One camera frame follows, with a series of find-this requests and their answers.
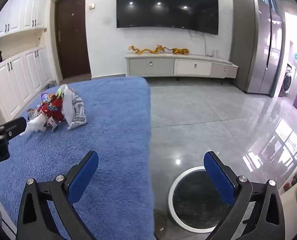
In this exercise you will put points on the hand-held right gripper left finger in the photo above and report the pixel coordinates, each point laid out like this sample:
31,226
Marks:
84,177

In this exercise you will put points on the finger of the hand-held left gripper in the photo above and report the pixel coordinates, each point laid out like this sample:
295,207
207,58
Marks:
14,127

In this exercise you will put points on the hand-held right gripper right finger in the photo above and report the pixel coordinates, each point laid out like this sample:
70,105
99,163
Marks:
218,180

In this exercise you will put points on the silver wrapper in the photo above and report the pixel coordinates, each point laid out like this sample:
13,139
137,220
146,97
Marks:
33,114

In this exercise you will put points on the white tissue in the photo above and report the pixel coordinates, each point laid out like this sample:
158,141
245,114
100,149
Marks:
37,126

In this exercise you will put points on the round white-rimmed trash bin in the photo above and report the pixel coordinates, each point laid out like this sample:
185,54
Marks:
196,205

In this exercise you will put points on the red snack wrapper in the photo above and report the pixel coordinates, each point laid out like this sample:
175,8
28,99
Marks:
52,107

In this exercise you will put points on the purple plastic wrapper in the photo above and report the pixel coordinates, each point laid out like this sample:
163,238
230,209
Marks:
44,96

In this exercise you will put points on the green wrapper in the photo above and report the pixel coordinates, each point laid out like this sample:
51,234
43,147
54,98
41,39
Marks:
59,92

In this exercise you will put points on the white printed snack packet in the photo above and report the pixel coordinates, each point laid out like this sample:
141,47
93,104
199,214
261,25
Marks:
73,110

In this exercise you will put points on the white base cabinet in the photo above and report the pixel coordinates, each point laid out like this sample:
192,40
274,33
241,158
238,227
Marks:
18,80

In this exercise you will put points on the blue fluffy rug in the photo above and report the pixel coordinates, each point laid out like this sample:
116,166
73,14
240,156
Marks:
101,130

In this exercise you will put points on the dark brown door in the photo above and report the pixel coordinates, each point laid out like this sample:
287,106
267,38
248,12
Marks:
72,35

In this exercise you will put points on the white washing machine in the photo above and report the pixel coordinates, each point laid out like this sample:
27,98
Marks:
287,82

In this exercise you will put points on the white television console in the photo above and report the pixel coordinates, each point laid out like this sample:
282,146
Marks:
151,66

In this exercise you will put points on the golden tiger ornament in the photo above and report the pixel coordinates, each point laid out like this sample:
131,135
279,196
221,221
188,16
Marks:
179,51

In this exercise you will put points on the grey refrigerator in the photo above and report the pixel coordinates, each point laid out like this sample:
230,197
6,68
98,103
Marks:
251,47

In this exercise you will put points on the golden dragon ornament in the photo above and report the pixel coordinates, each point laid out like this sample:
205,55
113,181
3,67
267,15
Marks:
148,50

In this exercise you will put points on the white wall cabinet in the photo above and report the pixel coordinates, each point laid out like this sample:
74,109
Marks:
16,12

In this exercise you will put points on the wall light switch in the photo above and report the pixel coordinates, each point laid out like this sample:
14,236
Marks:
92,6

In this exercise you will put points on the black wall television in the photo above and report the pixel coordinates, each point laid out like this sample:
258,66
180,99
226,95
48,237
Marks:
167,5

